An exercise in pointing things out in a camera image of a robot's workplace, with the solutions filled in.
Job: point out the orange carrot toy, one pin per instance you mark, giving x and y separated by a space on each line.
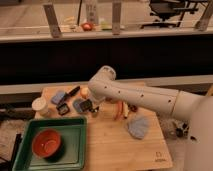
119 110

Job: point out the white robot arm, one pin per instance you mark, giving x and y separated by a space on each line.
195 109

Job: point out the banana toy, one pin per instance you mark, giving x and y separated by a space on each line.
125 110

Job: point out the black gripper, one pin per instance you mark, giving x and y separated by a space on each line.
88 106

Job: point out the dark brown small toy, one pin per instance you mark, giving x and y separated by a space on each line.
133 108

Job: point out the black brush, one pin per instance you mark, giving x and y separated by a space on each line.
62 107

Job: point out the yellow orange fruit toy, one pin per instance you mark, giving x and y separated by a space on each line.
84 92

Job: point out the orange bowl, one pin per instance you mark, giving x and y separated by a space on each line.
46 143

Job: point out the white cup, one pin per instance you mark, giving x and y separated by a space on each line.
40 105

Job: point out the black office chair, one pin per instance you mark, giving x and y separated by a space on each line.
171 12

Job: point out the green plastic tray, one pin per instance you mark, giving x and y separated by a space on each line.
69 157

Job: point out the wooden board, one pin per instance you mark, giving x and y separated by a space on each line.
111 148

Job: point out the red round background object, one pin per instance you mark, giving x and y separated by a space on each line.
87 26

